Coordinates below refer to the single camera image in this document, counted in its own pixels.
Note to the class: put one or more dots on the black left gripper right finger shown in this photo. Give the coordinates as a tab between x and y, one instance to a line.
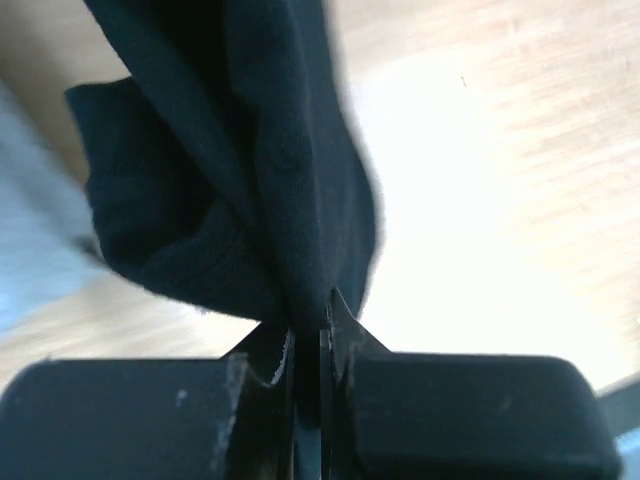
387	415

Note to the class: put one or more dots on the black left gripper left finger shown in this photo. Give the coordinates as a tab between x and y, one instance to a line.
204	418

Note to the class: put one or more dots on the black t shirt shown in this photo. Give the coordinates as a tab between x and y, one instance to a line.
222	171

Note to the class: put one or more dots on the grey folded t shirt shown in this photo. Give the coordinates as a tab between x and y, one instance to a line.
48	248

